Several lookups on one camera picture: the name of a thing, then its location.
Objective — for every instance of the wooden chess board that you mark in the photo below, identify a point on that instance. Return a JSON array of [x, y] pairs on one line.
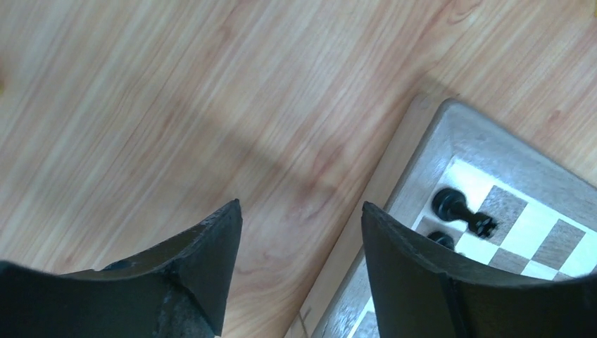
[[457, 178]]

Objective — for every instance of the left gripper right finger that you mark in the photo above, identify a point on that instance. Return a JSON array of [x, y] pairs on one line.
[[422, 289]]

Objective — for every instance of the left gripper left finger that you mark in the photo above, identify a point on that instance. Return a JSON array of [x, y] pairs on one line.
[[177, 288]]

